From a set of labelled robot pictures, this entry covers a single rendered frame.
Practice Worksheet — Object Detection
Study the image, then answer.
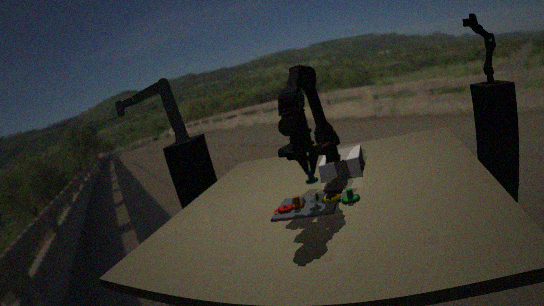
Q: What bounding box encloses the green gear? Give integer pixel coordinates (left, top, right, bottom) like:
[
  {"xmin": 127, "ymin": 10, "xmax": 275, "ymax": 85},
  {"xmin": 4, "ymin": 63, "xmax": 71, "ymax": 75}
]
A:
[{"xmin": 341, "ymin": 188, "xmax": 360, "ymax": 204}]

